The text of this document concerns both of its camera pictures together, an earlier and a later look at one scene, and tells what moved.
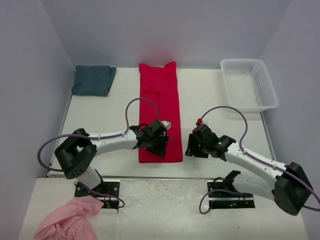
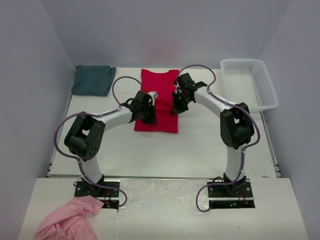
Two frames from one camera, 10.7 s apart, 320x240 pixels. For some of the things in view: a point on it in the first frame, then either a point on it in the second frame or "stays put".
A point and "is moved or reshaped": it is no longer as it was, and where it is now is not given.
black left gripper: (159, 146) to (150, 115)
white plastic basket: (248, 86) stays put
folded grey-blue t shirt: (93, 80) stays put
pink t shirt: (71, 221) stays put
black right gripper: (194, 149) to (178, 103)
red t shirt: (158, 85) is moved or reshaped
